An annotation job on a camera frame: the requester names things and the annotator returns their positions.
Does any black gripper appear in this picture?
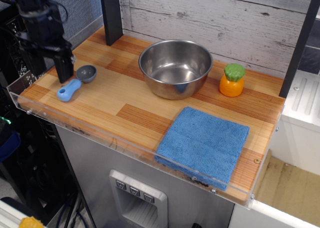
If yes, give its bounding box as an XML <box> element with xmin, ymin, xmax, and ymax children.
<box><xmin>17</xmin><ymin>5</ymin><xmax>74</xmax><ymax>84</ymax></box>

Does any blue handled grey spoon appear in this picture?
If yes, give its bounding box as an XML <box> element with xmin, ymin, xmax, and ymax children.
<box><xmin>56</xmin><ymin>65</ymin><xmax>98</xmax><ymax>102</ymax></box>

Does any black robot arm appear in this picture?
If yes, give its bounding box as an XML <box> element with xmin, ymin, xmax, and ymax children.
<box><xmin>14</xmin><ymin>0</ymin><xmax>74</xmax><ymax>83</ymax></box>

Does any blue folded cloth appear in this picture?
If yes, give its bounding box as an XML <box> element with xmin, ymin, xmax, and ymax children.
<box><xmin>154</xmin><ymin>107</ymin><xmax>250</xmax><ymax>191</ymax></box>

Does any blue fabric panel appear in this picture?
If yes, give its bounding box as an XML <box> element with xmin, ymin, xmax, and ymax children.
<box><xmin>47</xmin><ymin>0</ymin><xmax>104</xmax><ymax>74</ymax></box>

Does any stainless steel bowl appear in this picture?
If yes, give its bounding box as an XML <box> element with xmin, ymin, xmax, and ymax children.
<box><xmin>138</xmin><ymin>39</ymin><xmax>214</xmax><ymax>100</ymax></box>

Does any silver toy fridge cabinet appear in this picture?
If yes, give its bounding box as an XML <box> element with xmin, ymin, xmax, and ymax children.
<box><xmin>57</xmin><ymin>127</ymin><xmax>234</xmax><ymax>228</ymax></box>

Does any grey ice dispenser panel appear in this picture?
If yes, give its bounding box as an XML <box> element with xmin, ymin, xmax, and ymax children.
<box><xmin>109</xmin><ymin>169</ymin><xmax>169</xmax><ymax>228</ymax></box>

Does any orange toy carrot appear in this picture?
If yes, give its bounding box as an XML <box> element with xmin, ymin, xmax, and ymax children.
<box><xmin>219</xmin><ymin>63</ymin><xmax>246</xmax><ymax>98</ymax></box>

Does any white toy sink unit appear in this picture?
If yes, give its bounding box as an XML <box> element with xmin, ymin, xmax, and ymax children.
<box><xmin>229</xmin><ymin>70</ymin><xmax>320</xmax><ymax>228</ymax></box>

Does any black vertical post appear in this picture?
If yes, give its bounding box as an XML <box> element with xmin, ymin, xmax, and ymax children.
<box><xmin>101</xmin><ymin>0</ymin><xmax>123</xmax><ymax>46</ymax></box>

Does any black right post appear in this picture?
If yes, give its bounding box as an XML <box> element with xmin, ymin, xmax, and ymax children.
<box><xmin>279</xmin><ymin>0</ymin><xmax>320</xmax><ymax>98</ymax></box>

